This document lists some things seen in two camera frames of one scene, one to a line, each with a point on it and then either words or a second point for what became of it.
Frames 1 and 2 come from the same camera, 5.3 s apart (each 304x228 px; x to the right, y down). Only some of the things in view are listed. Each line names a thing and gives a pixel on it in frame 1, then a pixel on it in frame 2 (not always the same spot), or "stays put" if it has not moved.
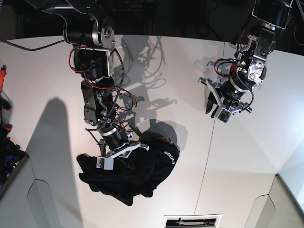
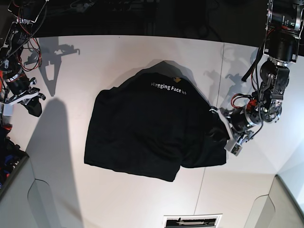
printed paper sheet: x=206 y=221 stays put
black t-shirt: x=138 y=175 → x=153 y=125
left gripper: x=117 y=144 → x=20 y=90
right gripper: x=236 y=99 → x=240 y=122
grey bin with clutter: x=12 y=159 stays put
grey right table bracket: x=280 y=208 stays put
